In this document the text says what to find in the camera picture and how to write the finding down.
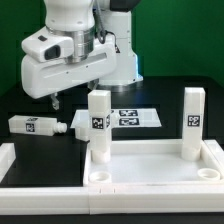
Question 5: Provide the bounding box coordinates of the white obstacle wall bar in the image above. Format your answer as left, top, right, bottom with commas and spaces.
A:
0, 185, 224, 215

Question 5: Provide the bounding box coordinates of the black cable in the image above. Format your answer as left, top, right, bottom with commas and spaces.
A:
93, 0, 116, 46

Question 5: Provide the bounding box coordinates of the white right wall block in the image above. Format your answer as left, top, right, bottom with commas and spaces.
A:
205, 140, 224, 174

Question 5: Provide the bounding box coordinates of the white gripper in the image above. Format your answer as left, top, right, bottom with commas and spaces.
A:
21, 41, 117, 110

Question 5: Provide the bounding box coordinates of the white wall block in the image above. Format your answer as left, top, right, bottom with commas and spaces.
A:
205, 140, 224, 174
0, 143, 16, 182

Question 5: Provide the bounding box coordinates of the white desk top tray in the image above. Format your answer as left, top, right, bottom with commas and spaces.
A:
83, 139, 224, 186

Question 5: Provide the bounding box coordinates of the white left wall block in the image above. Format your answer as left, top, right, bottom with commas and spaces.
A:
0, 143, 16, 182

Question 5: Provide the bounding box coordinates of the white marker sheet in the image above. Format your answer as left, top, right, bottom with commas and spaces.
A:
70, 107, 163, 129

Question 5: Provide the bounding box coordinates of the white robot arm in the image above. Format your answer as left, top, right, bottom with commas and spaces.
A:
21, 0, 143, 109

